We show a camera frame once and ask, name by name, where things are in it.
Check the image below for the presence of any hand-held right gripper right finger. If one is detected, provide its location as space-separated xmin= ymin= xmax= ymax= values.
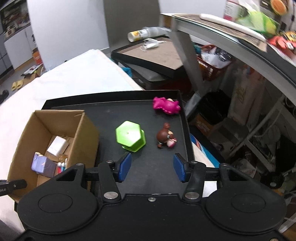
xmin=173 ymin=153 xmax=246 ymax=201

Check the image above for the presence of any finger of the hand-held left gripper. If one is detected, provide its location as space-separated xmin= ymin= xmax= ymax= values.
xmin=0 ymin=179 xmax=28 ymax=198

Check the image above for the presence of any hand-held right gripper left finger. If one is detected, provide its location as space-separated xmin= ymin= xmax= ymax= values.
xmin=55 ymin=152 xmax=132 ymax=202

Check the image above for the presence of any green hexagonal container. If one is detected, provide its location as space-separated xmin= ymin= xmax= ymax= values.
xmin=115 ymin=120 xmax=147 ymax=153

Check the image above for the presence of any brown toy figure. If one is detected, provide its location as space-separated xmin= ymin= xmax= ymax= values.
xmin=156 ymin=123 xmax=178 ymax=149

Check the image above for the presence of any purple box-shaped toy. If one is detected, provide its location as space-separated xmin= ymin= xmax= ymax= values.
xmin=31 ymin=152 xmax=58 ymax=179

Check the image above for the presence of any black shallow tray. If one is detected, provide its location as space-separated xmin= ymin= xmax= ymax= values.
xmin=40 ymin=90 xmax=196 ymax=195

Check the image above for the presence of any white charger plug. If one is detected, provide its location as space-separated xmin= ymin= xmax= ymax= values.
xmin=47 ymin=136 xmax=70 ymax=156

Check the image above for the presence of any pink toy figure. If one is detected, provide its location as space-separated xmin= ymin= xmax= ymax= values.
xmin=152 ymin=97 xmax=181 ymax=115

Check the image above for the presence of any black padded seat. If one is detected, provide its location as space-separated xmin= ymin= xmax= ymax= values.
xmin=116 ymin=59 xmax=193 ymax=90

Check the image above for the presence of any beige tote bag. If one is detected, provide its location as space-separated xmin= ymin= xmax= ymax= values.
xmin=231 ymin=67 xmax=267 ymax=131

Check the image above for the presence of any red storage basket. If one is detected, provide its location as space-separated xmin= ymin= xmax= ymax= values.
xmin=196 ymin=45 xmax=234 ymax=82

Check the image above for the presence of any black framed brown board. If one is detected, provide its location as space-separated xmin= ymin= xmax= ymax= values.
xmin=111 ymin=35 xmax=186 ymax=79

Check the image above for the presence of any cardboard box with magazine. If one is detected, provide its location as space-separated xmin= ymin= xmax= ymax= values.
xmin=21 ymin=65 xmax=46 ymax=79

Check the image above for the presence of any white face mask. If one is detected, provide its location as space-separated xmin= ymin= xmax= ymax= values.
xmin=140 ymin=38 xmax=167 ymax=52

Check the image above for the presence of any orange carton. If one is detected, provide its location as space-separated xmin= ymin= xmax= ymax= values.
xmin=32 ymin=47 xmax=44 ymax=65

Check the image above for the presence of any white cabinet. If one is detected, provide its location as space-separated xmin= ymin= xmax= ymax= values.
xmin=3 ymin=24 xmax=38 ymax=70

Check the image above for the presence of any black curved desk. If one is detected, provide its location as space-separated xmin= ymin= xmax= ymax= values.
xmin=159 ymin=13 xmax=296 ymax=103

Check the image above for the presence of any patterned brown placemat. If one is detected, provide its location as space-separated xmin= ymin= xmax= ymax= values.
xmin=171 ymin=13 xmax=268 ymax=50

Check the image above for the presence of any long white roll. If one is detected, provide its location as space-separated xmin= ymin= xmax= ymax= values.
xmin=199 ymin=13 xmax=266 ymax=42

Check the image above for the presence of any red snack packet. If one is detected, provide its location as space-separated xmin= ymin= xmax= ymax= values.
xmin=268 ymin=35 xmax=296 ymax=53

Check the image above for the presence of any pink and white jar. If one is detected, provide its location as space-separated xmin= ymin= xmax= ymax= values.
xmin=223 ymin=0 xmax=248 ymax=23

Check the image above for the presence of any green plastic bag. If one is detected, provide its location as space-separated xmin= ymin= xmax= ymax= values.
xmin=237 ymin=10 xmax=278 ymax=39

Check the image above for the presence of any yellow and black packet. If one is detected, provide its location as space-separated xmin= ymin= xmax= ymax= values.
xmin=281 ymin=31 xmax=296 ymax=42

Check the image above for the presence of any burger plush toy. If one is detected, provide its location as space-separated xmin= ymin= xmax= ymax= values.
xmin=270 ymin=0 xmax=288 ymax=16

